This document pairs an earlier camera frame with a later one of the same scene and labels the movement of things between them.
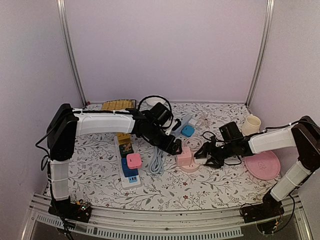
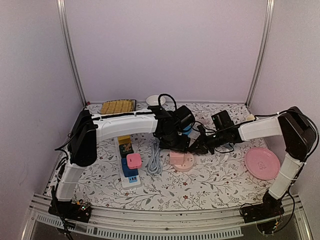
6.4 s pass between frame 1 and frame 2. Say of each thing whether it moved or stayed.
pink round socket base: moved
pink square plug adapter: stayed
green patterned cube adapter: stayed
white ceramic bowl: stayed
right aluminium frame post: stayed
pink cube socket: moved
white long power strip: stayed
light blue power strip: moved
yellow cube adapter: stayed
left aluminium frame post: stayed
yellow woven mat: stayed
